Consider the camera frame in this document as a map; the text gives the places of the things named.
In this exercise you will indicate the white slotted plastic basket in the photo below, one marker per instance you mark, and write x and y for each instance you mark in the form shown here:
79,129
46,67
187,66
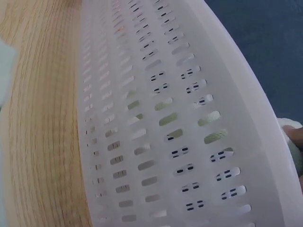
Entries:
163,132

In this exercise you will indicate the person's right hand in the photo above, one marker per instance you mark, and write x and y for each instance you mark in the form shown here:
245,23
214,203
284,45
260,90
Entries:
296,137

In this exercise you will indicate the person's right fingers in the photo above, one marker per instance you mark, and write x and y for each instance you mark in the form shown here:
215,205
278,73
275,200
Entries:
296,137

